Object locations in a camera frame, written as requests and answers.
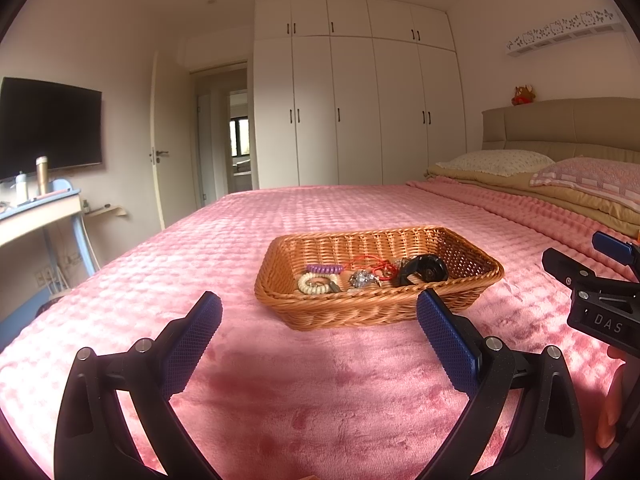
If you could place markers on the pink pillow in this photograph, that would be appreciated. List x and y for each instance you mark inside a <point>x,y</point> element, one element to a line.
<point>595,177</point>

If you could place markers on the black television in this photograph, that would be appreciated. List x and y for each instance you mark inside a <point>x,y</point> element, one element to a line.
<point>45,125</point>

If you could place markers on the white door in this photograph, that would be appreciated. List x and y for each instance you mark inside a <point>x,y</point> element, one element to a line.
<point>160,150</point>

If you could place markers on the white dotted pillow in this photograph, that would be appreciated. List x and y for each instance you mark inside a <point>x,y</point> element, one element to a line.
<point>495,162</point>

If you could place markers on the blue and wood desk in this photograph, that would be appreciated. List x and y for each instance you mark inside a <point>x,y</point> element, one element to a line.
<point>35,215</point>

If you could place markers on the window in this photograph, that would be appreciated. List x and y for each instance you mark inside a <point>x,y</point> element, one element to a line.
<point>239,135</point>

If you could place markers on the white bottle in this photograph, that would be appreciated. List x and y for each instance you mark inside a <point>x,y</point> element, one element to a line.
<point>21,190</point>

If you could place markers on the orange plush toy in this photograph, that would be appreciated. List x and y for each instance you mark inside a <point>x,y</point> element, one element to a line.
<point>523,96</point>

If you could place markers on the gold thermos bottle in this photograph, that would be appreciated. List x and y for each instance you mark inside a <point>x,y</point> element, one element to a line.
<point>42,175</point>

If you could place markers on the pink fleece blanket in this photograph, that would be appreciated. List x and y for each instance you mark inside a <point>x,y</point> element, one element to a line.
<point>300,385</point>

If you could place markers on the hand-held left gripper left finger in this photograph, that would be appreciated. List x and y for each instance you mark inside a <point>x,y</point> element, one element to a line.
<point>192,340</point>

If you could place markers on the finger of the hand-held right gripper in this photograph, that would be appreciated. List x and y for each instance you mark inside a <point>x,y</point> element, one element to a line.
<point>570,270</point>
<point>612,246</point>

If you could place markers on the small wooden wall shelf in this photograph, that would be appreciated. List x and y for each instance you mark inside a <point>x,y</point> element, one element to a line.
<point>107,210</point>

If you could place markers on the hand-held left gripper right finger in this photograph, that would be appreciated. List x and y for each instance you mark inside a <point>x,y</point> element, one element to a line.
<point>447,340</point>

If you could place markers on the brown wicker basket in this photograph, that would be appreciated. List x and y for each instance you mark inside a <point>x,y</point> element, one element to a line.
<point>350,310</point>

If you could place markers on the white decorative wall shelf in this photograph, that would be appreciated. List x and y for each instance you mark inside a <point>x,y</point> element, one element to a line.
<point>560,35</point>

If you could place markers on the white wardrobe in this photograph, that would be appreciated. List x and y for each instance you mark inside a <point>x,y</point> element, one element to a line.
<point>360,110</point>

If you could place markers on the beige bed headboard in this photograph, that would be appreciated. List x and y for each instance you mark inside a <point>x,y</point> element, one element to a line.
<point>575,125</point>

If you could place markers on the black round object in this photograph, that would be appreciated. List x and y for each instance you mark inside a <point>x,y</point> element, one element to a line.
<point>425,267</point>

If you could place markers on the person's right hand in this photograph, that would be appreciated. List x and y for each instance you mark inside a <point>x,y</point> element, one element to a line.
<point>611,410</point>

